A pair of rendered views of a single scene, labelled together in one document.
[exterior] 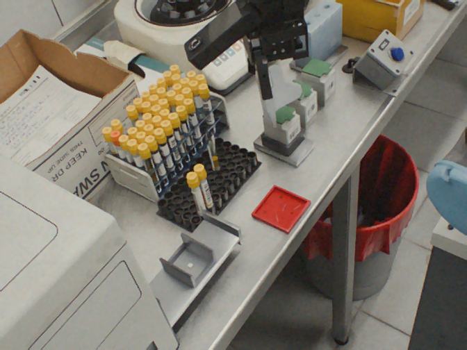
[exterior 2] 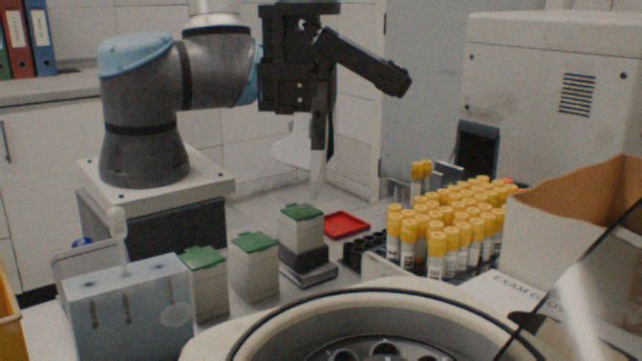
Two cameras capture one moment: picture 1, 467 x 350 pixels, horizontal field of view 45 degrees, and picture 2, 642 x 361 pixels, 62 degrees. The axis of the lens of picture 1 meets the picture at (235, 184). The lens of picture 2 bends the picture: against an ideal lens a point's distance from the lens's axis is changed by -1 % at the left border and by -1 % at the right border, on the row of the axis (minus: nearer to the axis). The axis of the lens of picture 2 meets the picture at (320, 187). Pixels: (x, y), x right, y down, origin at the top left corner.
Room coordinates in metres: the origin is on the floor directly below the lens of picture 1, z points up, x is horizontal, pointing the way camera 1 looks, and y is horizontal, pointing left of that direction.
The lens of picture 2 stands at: (1.25, 0.02, 1.21)
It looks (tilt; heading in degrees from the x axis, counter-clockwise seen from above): 20 degrees down; 189
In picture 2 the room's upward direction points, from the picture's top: straight up
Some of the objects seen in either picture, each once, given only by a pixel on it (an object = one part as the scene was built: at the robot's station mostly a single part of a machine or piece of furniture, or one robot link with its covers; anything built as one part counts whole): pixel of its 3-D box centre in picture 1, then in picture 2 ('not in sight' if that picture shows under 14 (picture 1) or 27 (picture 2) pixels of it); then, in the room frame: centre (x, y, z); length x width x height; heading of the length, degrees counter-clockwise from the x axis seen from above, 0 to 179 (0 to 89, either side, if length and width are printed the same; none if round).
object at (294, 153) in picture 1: (283, 139); (300, 255); (0.66, -0.10, 0.89); 0.09 x 0.05 x 0.04; 44
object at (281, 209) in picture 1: (281, 208); (338, 224); (0.53, -0.06, 0.88); 0.07 x 0.07 x 0.01; 46
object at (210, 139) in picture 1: (213, 155); (397, 222); (0.62, 0.02, 0.93); 0.01 x 0.01 x 0.10; 46
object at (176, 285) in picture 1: (179, 276); (447, 179); (0.42, 0.10, 0.92); 0.21 x 0.07 x 0.05; 136
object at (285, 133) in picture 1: (281, 128); (300, 235); (0.66, -0.09, 0.92); 0.05 x 0.04 x 0.06; 44
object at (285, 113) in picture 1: (280, 114); (300, 211); (0.66, -0.09, 0.95); 0.05 x 0.04 x 0.01; 44
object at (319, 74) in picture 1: (318, 82); (203, 282); (0.77, -0.18, 0.91); 0.05 x 0.04 x 0.07; 46
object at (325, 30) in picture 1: (318, 37); (132, 323); (0.87, -0.21, 0.92); 0.10 x 0.07 x 0.10; 131
